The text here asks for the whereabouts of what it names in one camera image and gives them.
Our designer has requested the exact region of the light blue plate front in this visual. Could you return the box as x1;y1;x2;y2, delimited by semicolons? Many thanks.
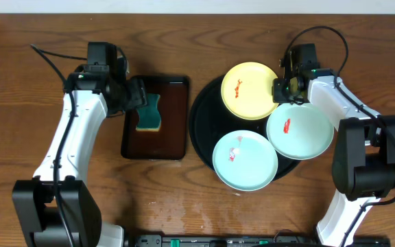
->
212;130;278;191

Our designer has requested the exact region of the green yellow sponge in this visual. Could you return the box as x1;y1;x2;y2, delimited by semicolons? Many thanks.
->
136;93;161;132

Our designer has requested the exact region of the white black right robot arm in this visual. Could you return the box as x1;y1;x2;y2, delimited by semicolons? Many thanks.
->
272;69;395;246

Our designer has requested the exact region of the black rectangular tray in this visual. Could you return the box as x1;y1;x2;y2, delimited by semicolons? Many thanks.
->
121;75;189;160

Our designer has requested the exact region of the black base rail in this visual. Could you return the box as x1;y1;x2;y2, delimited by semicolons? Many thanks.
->
128;233;392;247

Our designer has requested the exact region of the black round tray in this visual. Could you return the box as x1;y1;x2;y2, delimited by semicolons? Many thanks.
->
188;74;301;182

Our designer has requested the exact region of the light green plate right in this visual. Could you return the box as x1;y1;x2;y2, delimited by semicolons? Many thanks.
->
266;103;335;160

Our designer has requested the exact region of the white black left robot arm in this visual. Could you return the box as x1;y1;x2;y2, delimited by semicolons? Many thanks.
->
12;63;147;246

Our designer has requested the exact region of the yellow plate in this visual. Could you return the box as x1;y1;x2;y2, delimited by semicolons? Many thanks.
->
221;62;278;120

